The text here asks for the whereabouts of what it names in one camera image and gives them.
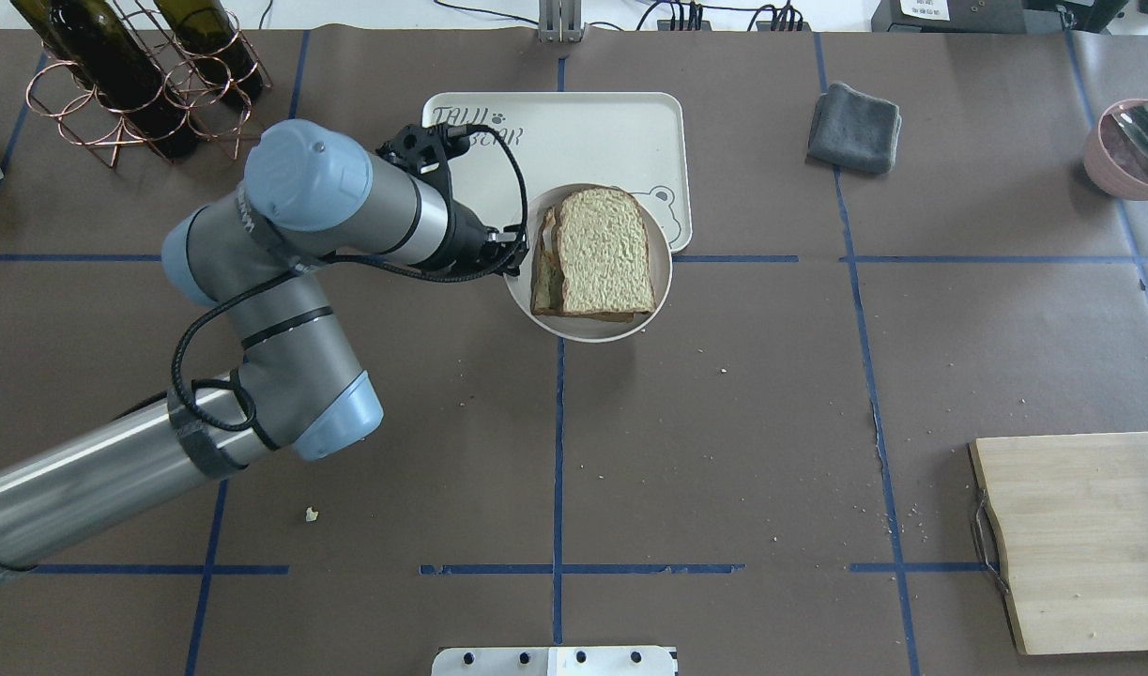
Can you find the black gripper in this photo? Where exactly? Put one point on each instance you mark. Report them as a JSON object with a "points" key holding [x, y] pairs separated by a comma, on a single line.
{"points": [[467, 234]]}

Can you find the bread slice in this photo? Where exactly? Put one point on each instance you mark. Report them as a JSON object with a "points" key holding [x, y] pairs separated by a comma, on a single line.
{"points": [[546, 272], [603, 254]]}

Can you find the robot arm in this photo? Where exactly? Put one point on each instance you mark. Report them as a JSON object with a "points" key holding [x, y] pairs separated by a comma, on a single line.
{"points": [[267, 366]]}

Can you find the cream bear serving tray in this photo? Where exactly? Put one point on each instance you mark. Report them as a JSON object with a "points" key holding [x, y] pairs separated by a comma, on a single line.
{"points": [[634, 140]]}

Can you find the grey folded cloth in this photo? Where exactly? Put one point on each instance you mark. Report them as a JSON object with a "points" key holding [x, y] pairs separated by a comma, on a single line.
{"points": [[854, 130]]}

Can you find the dark green wine bottle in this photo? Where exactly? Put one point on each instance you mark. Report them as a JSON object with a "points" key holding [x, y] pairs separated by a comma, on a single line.
{"points": [[90, 35]]}

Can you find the pink bowl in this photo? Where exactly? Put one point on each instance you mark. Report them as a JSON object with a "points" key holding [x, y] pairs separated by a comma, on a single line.
{"points": [[1106, 161]]}

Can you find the wooden cutting board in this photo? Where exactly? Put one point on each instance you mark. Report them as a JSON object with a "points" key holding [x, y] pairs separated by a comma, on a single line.
{"points": [[1069, 517]]}

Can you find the aluminium camera post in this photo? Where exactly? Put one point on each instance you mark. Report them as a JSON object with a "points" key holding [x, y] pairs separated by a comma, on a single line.
{"points": [[560, 21]]}

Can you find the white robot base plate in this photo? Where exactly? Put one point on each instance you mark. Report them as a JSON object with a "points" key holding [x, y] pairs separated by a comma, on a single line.
{"points": [[557, 660]]}

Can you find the copper wire bottle rack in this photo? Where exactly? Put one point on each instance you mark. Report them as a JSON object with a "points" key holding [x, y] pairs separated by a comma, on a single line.
{"points": [[59, 94]]}

